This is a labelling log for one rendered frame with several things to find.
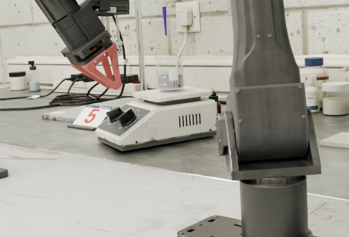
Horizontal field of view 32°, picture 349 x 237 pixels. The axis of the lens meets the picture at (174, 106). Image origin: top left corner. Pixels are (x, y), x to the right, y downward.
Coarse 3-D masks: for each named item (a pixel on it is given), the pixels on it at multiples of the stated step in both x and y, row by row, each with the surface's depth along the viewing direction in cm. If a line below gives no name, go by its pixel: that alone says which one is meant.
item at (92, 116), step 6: (90, 108) 135; (96, 108) 134; (84, 114) 135; (90, 114) 133; (96, 114) 132; (102, 114) 131; (78, 120) 134; (84, 120) 133; (90, 120) 132; (96, 120) 130
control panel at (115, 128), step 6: (120, 108) 116; (126, 108) 114; (132, 108) 112; (138, 108) 111; (138, 114) 108; (144, 114) 106; (108, 120) 114; (138, 120) 106; (102, 126) 113; (108, 126) 111; (114, 126) 109; (120, 126) 108; (126, 126) 106; (114, 132) 107; (120, 132) 105
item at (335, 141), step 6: (348, 66) 99; (342, 132) 106; (330, 138) 101; (336, 138) 101; (342, 138) 101; (348, 138) 100; (324, 144) 99; (330, 144) 99; (336, 144) 98; (342, 144) 97; (348, 144) 97
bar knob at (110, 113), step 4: (116, 108) 112; (108, 112) 112; (112, 112) 112; (116, 112) 112; (120, 112) 111; (108, 116) 113; (112, 116) 112; (116, 116) 112; (112, 120) 112; (116, 120) 111
